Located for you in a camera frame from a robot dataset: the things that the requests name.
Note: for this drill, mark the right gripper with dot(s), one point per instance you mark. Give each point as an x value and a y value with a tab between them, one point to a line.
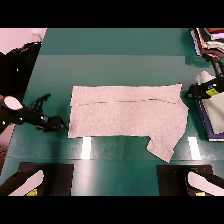
196	91

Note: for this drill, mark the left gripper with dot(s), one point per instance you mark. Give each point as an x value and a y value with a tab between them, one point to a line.
55	123

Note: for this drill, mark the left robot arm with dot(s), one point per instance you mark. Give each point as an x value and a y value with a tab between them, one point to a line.
20	116

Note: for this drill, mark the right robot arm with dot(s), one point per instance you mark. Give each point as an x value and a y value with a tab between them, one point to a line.
213	90

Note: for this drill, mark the cream folded garment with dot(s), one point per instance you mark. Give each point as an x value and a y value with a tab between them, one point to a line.
216	113

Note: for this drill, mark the blue folded garment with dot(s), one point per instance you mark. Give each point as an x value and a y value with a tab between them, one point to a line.
205	120

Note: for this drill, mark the heap of clothes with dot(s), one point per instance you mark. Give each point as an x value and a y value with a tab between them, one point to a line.
208	38

